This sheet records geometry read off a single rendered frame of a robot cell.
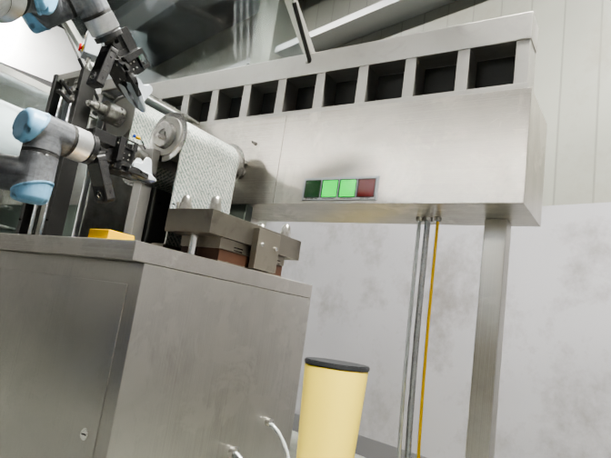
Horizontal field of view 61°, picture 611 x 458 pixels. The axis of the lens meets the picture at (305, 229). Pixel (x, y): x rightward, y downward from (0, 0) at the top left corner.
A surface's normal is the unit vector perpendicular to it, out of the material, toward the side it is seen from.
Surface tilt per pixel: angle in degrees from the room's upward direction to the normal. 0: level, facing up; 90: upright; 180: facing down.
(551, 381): 90
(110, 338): 90
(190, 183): 90
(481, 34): 90
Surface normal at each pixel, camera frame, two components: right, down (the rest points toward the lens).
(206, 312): 0.84, 0.03
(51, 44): 0.69, -0.03
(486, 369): -0.53, -0.22
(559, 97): -0.71, -0.22
